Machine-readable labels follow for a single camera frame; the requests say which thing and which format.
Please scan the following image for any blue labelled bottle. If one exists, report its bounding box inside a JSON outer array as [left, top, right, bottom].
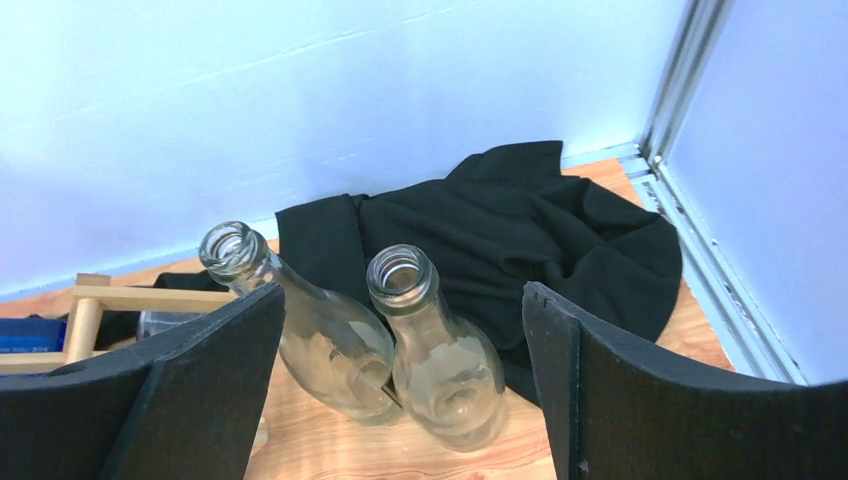
[[1, 317, 66, 354]]

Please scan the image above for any wooden wine rack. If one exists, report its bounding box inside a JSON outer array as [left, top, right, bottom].
[[1, 274, 236, 375]]

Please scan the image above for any clear bottle dark label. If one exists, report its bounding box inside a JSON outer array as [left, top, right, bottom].
[[366, 244, 508, 452]]

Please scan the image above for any clear glass bottle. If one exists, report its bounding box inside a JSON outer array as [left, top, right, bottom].
[[198, 221, 403, 426]]

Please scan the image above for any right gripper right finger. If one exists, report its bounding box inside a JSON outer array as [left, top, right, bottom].
[[522, 282, 847, 479]]

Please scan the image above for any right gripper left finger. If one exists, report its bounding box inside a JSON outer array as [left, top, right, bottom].
[[1, 285, 285, 479]]

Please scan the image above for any black cloth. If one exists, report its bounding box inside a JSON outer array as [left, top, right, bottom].
[[112, 139, 684, 407]]

